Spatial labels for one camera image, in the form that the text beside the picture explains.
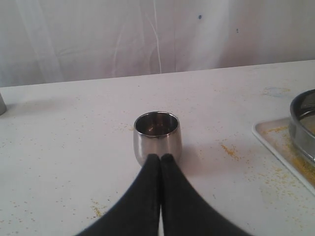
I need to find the round steel mesh sieve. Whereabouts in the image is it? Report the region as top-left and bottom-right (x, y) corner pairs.
(288, 89), (315, 166)

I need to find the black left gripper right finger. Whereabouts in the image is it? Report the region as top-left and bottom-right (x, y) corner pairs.
(160, 154), (249, 236)

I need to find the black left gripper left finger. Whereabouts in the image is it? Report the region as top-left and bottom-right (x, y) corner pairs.
(79, 154), (160, 236)

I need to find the white square plastic tray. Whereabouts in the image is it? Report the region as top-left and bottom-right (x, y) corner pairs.
(252, 118), (315, 193)

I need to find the white curtain backdrop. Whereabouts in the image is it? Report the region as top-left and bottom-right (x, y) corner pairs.
(0, 0), (315, 87)

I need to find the yellow and white grain mix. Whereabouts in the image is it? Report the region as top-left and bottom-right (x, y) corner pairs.
(261, 126), (315, 187)

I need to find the stainless steel cup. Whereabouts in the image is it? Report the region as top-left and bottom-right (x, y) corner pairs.
(133, 111), (183, 166)

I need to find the grey cylinder at table edge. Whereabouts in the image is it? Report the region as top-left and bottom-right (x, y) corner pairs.
(0, 94), (7, 115)

